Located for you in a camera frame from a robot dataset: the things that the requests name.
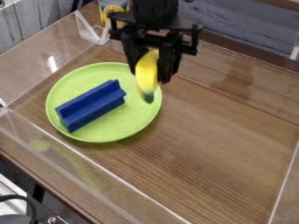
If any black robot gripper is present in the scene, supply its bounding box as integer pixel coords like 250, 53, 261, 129
109, 0, 203, 84

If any yellow toy banana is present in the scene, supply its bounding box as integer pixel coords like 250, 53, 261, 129
135, 50, 159, 103

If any lime green plate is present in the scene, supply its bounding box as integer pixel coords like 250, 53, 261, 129
46, 62, 163, 143

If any yellow labelled tin can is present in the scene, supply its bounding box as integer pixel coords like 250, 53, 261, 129
98, 0, 130, 25

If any blue foam block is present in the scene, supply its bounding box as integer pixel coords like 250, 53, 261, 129
55, 80, 127, 132

